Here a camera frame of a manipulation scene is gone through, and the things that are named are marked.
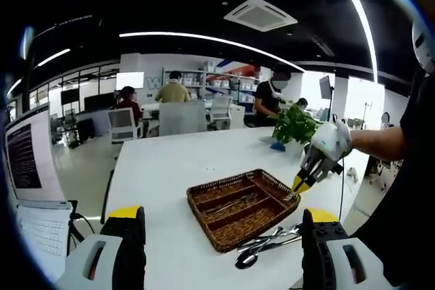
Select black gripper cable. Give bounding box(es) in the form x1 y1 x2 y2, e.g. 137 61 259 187
338 157 347 225

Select grey office chair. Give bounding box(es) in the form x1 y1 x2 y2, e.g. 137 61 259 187
158 101 209 137

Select short ceiling light strip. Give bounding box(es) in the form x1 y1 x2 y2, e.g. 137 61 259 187
37 48 72 67

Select brown wicker storage slots tray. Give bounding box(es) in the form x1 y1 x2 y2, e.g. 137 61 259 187
186 168 302 254

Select white worn device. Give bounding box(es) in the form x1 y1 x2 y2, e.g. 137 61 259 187
411 20 435 74

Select white wall screen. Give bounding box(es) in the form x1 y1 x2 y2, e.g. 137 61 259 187
116 71 145 90

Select black monitor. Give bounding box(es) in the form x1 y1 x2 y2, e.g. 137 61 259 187
60 89 80 105

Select storage shelves with boxes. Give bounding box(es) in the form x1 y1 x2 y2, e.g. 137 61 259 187
162 61 260 105

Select white mesh office chair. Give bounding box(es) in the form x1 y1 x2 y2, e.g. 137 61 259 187
208 96 234 125
107 107 144 145

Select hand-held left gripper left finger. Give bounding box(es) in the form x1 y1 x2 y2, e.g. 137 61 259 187
54 205 147 290

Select white laptop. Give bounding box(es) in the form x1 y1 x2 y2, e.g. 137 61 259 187
4 101 74 261

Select green potted plant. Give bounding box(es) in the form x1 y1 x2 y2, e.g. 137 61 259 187
271 104 321 147

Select long ceiling light strip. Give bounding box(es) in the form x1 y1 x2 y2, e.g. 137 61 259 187
118 31 306 73

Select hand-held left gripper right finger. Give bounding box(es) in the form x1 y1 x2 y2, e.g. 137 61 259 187
301 208 394 290

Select black display on pole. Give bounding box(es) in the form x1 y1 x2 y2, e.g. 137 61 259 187
318 75 336 125

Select ceiling air conditioner vent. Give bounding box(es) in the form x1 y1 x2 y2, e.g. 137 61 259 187
223 0 299 33

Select person's dark clothed torso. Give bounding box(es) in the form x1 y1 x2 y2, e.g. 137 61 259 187
349 75 435 290

